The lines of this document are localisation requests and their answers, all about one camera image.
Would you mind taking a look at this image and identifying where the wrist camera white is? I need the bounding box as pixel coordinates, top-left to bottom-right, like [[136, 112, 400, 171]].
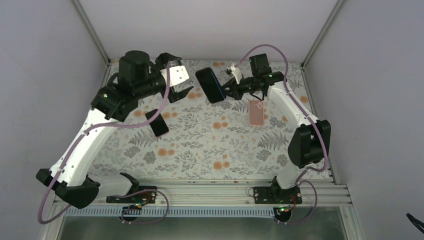
[[225, 64, 243, 85], [169, 65, 190, 87]]

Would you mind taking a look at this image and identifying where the pink phone case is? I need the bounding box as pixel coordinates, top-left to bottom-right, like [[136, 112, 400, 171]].
[[248, 100, 265, 127]]

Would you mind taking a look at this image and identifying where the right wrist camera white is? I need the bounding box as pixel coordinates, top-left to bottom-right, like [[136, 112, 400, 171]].
[[225, 64, 243, 85]]

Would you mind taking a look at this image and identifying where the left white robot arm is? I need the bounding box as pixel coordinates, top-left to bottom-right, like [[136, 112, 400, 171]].
[[36, 50, 190, 209]]

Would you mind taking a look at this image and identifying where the floral table mat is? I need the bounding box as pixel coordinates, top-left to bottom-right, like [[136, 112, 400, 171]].
[[89, 60, 295, 180]]

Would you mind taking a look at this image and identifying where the aluminium mounting rail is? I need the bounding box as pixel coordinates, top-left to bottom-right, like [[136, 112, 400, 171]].
[[52, 180, 353, 208]]

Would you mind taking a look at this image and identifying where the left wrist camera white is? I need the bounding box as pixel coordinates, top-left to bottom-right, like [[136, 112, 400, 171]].
[[169, 65, 190, 87]]

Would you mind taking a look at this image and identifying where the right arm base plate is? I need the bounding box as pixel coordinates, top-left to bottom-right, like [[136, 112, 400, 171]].
[[253, 186, 303, 205]]

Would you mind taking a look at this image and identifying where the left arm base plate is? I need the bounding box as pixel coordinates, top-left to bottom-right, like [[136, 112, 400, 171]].
[[106, 186, 157, 205]]

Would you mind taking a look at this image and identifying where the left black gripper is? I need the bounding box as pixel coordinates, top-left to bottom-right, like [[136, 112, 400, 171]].
[[136, 53, 192, 103]]

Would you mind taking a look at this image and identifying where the black object at edge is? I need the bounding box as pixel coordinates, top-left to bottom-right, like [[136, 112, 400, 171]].
[[406, 213, 424, 234]]

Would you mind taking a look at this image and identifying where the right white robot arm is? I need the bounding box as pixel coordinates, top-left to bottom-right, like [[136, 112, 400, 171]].
[[223, 53, 331, 204]]

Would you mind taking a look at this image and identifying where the black phone case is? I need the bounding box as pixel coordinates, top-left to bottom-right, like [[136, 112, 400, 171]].
[[195, 67, 227, 104]]

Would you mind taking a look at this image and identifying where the slotted cable duct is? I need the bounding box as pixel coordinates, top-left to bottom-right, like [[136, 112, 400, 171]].
[[65, 206, 276, 218]]

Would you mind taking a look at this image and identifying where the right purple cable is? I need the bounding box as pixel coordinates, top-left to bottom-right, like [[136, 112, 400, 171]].
[[236, 43, 330, 225]]

